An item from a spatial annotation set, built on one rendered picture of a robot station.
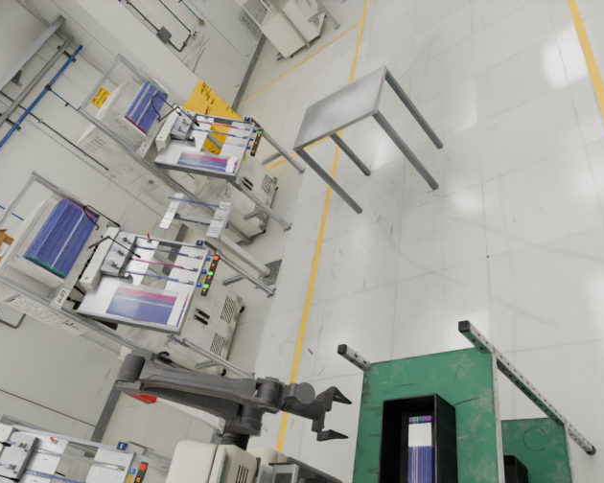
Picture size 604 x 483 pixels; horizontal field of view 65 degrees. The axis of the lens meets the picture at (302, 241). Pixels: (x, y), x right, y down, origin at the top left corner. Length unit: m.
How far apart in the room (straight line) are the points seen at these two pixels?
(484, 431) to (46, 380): 4.16
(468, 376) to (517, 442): 0.61
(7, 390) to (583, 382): 4.24
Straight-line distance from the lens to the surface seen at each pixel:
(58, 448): 3.22
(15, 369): 4.92
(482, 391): 1.47
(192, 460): 1.49
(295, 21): 7.22
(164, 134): 4.40
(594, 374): 2.45
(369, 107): 3.10
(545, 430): 2.04
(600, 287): 2.63
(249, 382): 1.35
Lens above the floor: 2.21
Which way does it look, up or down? 32 degrees down
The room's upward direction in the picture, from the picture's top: 50 degrees counter-clockwise
